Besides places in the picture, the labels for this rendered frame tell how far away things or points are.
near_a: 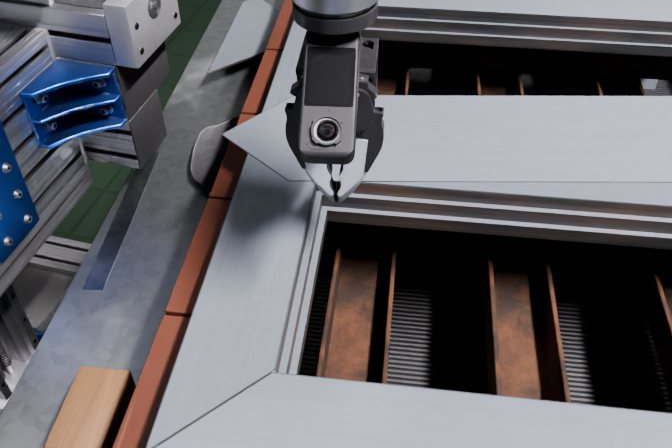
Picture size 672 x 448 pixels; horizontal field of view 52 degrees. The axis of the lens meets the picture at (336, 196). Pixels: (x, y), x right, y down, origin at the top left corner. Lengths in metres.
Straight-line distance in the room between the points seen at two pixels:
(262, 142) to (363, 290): 0.24
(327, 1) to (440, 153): 0.35
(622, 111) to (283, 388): 0.59
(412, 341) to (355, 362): 0.20
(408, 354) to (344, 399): 0.43
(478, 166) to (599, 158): 0.15
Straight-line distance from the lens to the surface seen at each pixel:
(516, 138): 0.89
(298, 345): 0.69
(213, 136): 1.15
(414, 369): 1.02
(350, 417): 0.60
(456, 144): 0.86
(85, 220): 2.13
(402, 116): 0.90
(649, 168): 0.90
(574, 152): 0.89
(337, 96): 0.56
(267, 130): 0.88
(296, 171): 0.81
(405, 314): 1.07
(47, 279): 1.70
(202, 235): 0.81
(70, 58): 1.02
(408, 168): 0.82
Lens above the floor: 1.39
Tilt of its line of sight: 42 degrees down
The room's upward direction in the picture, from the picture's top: straight up
